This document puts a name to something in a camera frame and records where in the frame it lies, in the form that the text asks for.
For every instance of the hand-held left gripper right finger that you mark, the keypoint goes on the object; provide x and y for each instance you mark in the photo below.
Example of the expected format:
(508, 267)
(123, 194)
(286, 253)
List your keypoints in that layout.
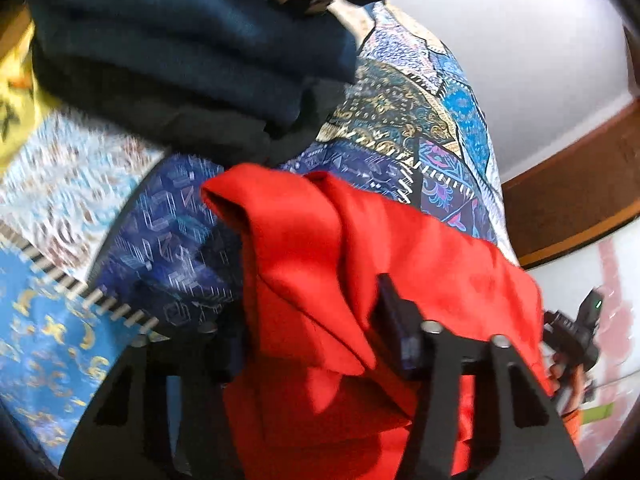
(402, 332)

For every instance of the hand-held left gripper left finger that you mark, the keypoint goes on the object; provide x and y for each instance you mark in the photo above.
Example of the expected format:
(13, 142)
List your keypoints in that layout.
(232, 355)

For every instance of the red zip jacket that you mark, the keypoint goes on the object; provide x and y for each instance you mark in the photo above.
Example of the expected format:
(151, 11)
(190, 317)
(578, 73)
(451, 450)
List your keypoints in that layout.
(320, 260)

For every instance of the person's right hand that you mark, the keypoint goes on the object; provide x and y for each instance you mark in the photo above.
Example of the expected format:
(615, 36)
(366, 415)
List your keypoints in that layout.
(557, 377)

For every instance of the wardrobe door with pink hearts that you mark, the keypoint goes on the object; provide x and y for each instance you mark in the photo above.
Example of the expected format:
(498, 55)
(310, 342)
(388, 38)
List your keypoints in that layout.
(575, 220)

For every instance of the blue patchwork bed sheet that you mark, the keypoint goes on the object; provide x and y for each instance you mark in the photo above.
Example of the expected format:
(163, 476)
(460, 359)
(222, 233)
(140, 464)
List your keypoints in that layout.
(60, 340)

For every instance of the black folded garment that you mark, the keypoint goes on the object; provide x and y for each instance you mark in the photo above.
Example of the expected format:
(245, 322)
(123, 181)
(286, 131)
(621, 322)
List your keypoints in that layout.
(200, 125)

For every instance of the navy folded garment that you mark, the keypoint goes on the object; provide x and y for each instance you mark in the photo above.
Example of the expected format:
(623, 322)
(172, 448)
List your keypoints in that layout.
(175, 30)

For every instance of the yellow printed garment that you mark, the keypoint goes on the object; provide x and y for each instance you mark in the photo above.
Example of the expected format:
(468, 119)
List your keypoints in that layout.
(15, 100)

